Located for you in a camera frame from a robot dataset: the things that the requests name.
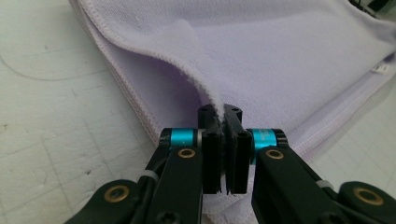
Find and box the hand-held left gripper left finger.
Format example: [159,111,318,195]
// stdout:
[155,104,223,200]

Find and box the lilac printed towel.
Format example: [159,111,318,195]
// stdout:
[68,0,396,224]

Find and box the white grid mat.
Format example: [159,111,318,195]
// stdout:
[0,0,396,224]

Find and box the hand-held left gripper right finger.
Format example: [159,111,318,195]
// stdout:
[223,105,328,200]

